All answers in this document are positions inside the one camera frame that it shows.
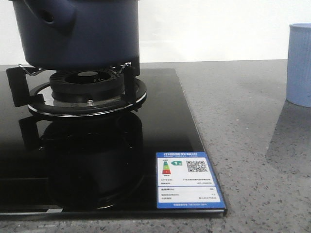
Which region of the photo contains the light blue ribbed cup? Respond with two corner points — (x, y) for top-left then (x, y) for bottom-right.
(286, 23), (311, 107)

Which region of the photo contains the dark blue cooking pot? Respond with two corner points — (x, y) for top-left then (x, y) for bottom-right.
(12, 0), (139, 70)

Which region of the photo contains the black pot support grate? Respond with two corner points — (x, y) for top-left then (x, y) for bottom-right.
(6, 63), (147, 117)

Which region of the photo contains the blue energy label sticker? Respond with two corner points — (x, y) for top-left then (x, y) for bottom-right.
(156, 151), (226, 211)

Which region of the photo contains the black glass gas stove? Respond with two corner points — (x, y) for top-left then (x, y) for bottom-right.
(0, 69), (227, 220)

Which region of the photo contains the black gas burner head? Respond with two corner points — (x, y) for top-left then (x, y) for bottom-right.
(50, 69), (124, 103)

